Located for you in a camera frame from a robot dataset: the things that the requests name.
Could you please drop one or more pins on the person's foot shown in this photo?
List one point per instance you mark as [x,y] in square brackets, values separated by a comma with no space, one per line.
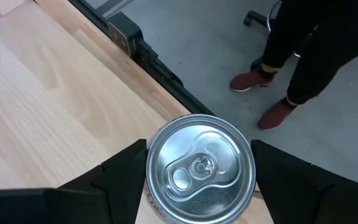
[273,115]
[247,81]

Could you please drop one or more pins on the person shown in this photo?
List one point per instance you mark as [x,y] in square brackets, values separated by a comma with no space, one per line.
[322,46]

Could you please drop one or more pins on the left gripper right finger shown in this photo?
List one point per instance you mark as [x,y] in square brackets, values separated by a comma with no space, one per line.
[291,193]

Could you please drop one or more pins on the black office chair base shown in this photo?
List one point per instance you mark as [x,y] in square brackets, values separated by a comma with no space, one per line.
[253,17]

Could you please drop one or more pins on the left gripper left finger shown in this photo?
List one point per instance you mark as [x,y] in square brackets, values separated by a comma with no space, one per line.
[120,186]

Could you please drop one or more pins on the silver diet cola can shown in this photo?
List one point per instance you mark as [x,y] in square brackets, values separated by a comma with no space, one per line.
[197,168]

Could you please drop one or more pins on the black camera box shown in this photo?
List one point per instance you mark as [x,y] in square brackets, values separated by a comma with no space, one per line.
[126,32]

